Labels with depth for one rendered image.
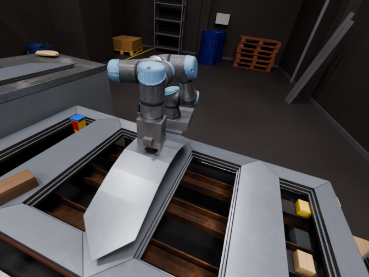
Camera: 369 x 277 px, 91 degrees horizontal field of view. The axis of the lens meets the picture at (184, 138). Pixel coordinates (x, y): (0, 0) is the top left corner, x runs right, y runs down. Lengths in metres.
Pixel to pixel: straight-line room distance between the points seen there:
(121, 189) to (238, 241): 0.42
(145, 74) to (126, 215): 0.41
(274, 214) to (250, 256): 0.21
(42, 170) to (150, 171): 0.50
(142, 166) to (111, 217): 0.18
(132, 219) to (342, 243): 0.73
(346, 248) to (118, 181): 0.81
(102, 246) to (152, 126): 0.37
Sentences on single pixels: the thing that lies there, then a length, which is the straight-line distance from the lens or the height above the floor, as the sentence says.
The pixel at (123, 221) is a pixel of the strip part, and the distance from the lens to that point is 0.61.
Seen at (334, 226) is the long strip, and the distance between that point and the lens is 0.95.
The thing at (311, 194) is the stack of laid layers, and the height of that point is 0.84.
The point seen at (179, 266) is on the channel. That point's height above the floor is 0.68.
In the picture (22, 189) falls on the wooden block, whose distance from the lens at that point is 0.89.
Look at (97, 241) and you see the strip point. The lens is 0.64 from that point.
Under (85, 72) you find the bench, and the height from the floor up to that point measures 1.04.
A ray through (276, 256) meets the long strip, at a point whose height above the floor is 0.86.
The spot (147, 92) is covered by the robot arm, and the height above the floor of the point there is 1.27.
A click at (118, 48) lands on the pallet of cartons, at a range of 7.28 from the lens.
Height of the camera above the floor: 1.46
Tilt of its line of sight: 35 degrees down
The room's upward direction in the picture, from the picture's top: 8 degrees clockwise
